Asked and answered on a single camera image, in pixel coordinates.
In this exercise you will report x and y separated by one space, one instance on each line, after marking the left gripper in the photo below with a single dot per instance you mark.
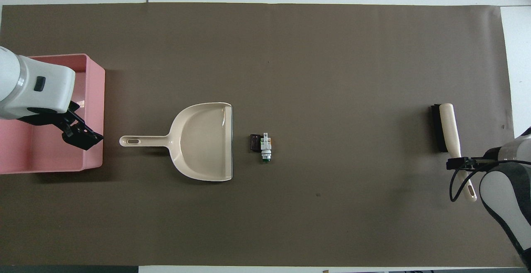
45 118

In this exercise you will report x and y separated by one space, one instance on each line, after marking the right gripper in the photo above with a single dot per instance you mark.
491 156

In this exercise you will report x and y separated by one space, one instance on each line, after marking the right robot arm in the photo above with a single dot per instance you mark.
504 194

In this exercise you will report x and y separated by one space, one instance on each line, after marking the pink plastic bin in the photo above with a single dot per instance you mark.
89 98

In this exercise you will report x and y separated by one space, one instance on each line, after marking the cream brush with black bristles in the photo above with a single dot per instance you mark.
449 127

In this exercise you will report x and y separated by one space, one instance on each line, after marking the cream plastic dustpan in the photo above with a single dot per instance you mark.
203 140

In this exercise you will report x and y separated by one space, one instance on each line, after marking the dark brown electronic part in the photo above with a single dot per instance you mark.
253 142

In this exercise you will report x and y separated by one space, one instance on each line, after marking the white electronic switch part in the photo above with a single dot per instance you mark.
266 146

